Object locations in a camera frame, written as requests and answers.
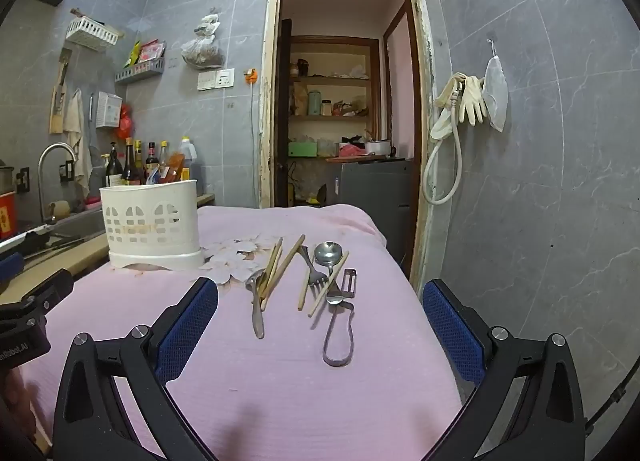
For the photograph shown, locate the grey cabinet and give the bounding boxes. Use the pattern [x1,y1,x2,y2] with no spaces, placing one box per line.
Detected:
[325,160,417,262]

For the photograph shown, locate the dark glass bottle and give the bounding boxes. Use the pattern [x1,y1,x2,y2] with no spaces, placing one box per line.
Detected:
[102,141,123,187]

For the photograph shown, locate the steel sink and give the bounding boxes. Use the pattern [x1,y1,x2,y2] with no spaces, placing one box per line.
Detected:
[50,208,108,242]

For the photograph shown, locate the slim metal spoon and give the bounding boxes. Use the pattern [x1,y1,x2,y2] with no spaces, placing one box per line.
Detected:
[246,268,266,340]

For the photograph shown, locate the dark wooden door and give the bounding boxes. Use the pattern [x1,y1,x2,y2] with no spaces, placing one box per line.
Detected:
[274,18,293,207]

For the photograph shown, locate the beige kitchen counter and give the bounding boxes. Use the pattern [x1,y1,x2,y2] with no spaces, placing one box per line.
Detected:
[0,194,216,304]

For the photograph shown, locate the person's left hand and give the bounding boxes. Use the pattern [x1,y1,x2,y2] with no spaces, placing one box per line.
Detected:
[0,368,37,422]

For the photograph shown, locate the metal fork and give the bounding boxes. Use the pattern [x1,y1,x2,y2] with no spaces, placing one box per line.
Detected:
[299,245,327,288]

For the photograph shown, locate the white wall switch plate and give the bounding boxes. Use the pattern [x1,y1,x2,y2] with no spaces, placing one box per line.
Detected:
[197,68,235,90]

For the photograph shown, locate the pink floral cloth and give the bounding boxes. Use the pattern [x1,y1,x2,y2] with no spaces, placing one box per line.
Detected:
[37,204,463,461]

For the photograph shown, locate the white plastic utensil holder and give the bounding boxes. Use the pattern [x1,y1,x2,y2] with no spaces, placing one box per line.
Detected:
[100,180,205,273]

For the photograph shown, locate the hanging wooden board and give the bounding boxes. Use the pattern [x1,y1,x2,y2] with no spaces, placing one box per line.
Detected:
[49,48,73,134]

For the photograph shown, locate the round metal spoon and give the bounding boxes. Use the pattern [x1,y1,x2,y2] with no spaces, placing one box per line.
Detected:
[314,241,346,306]

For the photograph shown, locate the white wall box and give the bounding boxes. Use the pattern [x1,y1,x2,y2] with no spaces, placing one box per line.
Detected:
[96,91,123,128]

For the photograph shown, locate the black cable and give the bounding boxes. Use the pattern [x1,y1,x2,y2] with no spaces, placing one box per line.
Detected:
[585,366,633,434]

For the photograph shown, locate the white hose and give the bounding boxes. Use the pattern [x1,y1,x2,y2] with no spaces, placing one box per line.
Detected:
[424,84,468,204]

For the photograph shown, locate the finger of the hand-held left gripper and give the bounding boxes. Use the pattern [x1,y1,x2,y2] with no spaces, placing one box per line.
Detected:
[22,268,75,315]
[0,252,25,283]

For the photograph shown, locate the white plastic wall basket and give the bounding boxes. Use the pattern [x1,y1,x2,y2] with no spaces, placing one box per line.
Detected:
[66,16,123,52]

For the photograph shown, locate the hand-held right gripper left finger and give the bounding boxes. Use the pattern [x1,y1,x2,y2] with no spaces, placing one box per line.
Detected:
[52,277,219,461]

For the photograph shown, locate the wooden shelf unit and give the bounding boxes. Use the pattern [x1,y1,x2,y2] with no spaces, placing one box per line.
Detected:
[289,36,381,162]

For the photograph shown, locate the steel faucet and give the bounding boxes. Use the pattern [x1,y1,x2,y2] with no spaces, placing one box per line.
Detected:
[37,142,78,222]

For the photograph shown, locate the cream rubber glove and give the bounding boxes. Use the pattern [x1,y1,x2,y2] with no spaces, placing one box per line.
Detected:
[462,75,488,126]

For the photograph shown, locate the cooking oil jug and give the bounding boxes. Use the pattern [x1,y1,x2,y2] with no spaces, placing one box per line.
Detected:
[177,136,198,182]

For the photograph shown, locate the wooden chopstick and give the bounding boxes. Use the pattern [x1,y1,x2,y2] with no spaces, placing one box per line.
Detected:
[307,251,350,318]
[265,238,284,299]
[257,241,280,292]
[261,234,306,312]

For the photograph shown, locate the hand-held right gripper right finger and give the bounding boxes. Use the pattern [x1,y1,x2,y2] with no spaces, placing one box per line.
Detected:
[424,279,586,461]

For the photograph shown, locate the grey wall shelf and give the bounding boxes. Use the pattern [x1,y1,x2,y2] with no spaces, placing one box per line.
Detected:
[115,58,166,85]

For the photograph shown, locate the worn beige door frame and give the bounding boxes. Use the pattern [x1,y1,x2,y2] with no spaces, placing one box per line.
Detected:
[259,0,433,287]

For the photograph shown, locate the hanging clear plastic bag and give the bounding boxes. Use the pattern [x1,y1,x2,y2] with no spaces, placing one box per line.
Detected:
[181,14,225,67]

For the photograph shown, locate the hanging dish towel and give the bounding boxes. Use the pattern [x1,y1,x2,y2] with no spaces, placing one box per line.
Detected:
[64,88,93,187]

